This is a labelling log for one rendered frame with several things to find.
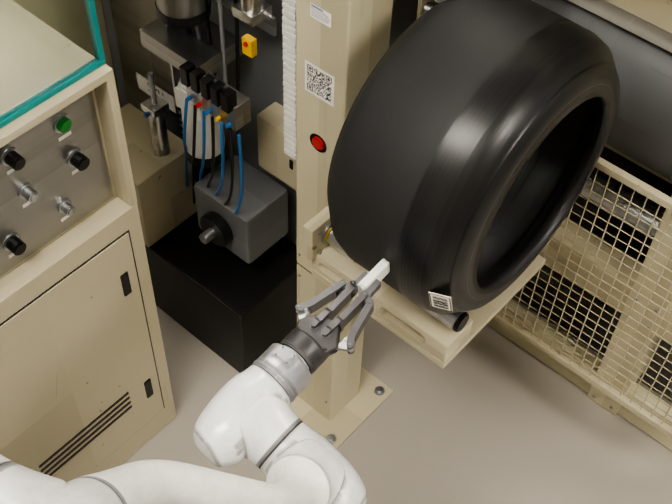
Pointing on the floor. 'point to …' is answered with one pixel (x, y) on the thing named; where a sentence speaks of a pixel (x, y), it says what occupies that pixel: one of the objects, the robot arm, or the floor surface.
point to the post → (321, 52)
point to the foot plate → (364, 404)
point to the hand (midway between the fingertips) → (373, 278)
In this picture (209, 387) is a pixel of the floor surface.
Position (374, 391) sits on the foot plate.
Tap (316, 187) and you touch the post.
